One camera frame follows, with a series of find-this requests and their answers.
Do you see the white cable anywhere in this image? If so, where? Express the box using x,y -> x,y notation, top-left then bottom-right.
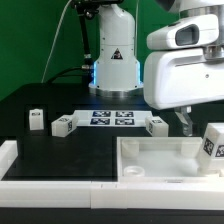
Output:
40,0 -> 73,84

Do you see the white marker base plate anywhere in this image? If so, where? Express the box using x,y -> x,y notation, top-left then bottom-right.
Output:
74,110 -> 152,127

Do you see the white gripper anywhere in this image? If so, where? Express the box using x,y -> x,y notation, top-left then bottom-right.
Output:
144,14 -> 224,136

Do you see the black cable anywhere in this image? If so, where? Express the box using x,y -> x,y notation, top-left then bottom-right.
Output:
46,67 -> 93,84

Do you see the white obstacle fence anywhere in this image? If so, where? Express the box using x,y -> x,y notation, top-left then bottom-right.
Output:
0,141 -> 224,210

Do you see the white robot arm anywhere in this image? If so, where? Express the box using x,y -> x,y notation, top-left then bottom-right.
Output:
71,0 -> 224,136

